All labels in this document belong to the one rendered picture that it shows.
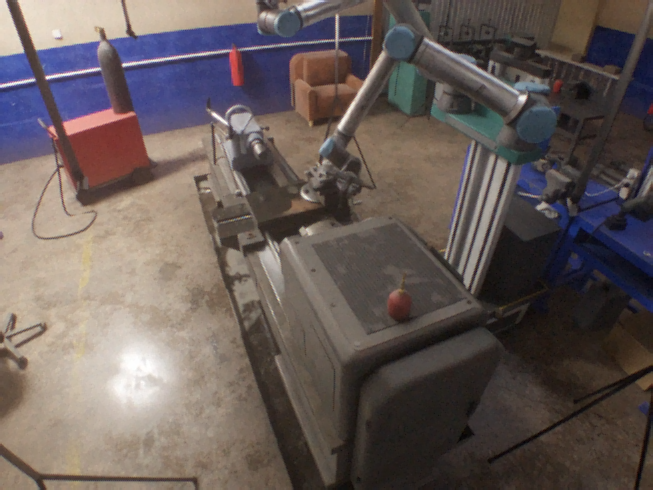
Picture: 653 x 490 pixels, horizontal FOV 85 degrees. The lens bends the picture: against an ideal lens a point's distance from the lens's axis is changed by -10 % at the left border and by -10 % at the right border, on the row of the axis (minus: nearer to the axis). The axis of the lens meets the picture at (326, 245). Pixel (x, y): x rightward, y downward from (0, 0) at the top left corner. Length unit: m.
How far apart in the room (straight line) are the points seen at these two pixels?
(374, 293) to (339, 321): 0.15
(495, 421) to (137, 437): 2.10
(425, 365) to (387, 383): 0.12
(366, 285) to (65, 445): 2.11
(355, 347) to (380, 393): 0.14
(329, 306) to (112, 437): 1.84
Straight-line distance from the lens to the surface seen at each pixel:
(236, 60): 5.87
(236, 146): 2.74
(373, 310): 1.14
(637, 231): 2.93
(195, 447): 2.48
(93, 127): 4.55
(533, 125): 1.67
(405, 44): 1.59
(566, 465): 2.67
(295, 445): 1.94
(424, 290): 1.22
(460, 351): 1.16
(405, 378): 1.08
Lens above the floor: 2.19
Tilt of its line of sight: 39 degrees down
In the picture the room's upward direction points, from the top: straight up
